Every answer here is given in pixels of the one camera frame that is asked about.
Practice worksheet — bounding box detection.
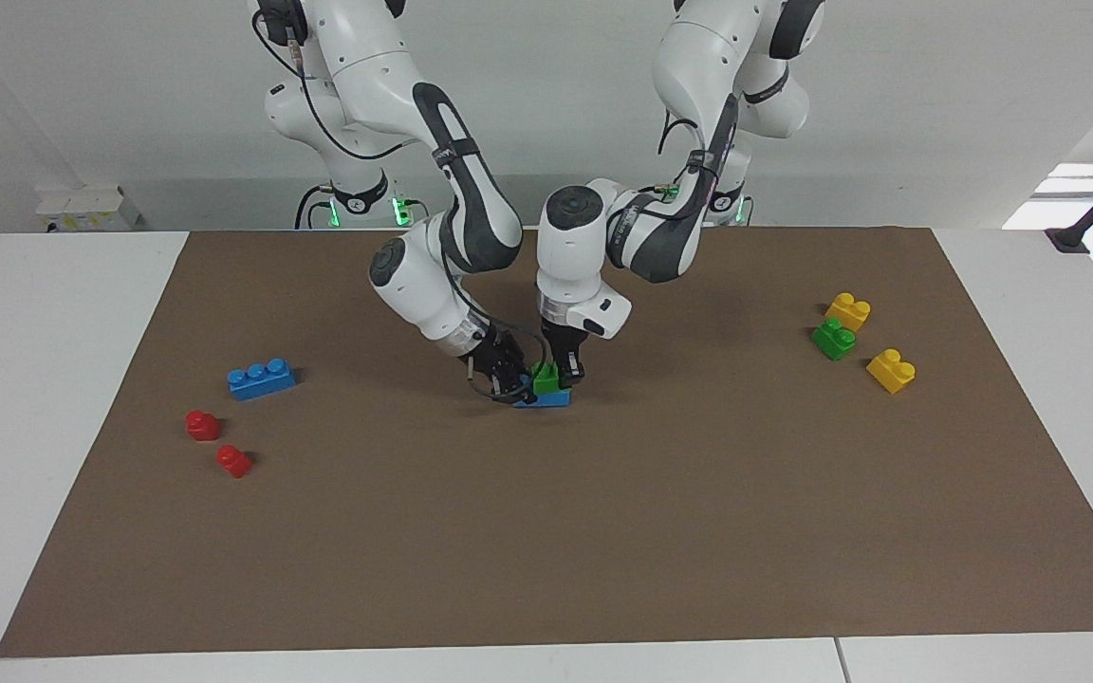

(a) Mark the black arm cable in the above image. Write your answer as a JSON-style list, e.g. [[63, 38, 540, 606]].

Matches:
[[656, 57, 794, 205], [252, 0, 547, 406]]

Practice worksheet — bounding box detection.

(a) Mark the yellow two-stud toy block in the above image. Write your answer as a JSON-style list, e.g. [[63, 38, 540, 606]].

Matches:
[[824, 291, 873, 333], [865, 348, 917, 396]]

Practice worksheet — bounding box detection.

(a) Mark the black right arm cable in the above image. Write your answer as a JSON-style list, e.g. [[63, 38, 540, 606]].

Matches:
[[252, 0, 547, 406]]

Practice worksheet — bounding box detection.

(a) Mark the brown table mat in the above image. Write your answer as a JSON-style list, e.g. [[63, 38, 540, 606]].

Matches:
[[0, 228, 1093, 659]]

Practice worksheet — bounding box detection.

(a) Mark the blue three-stud toy block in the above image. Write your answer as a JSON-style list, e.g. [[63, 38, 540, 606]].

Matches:
[[511, 375, 572, 410], [227, 358, 298, 402]]

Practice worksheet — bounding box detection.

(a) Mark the white socket box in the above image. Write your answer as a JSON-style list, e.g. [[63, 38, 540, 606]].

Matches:
[[34, 184, 143, 234]]

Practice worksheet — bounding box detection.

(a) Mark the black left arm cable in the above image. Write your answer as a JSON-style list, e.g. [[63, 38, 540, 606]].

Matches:
[[656, 57, 794, 205]]

